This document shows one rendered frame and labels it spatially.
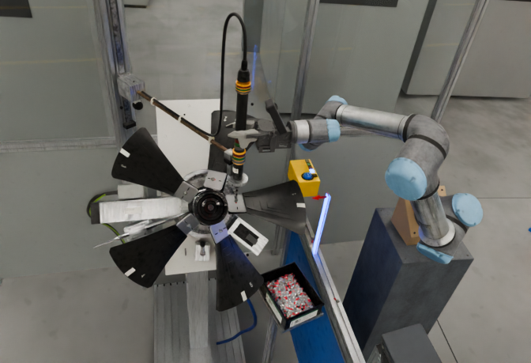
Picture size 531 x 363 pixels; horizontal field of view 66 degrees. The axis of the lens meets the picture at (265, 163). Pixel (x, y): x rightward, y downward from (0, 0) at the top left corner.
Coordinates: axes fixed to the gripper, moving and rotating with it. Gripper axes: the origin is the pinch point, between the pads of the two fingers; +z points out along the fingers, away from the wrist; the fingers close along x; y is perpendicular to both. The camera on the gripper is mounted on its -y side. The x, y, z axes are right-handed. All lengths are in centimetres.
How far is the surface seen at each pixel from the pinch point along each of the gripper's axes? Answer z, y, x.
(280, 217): -17.9, 33.8, -6.9
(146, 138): 26.0, 9.5, 10.8
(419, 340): -40, 25, -62
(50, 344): 87, 150, 26
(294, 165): -35, 43, 33
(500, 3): -324, 36, 273
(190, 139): 10.6, 26.1, 32.9
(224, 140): -0.2, 14.8, 15.2
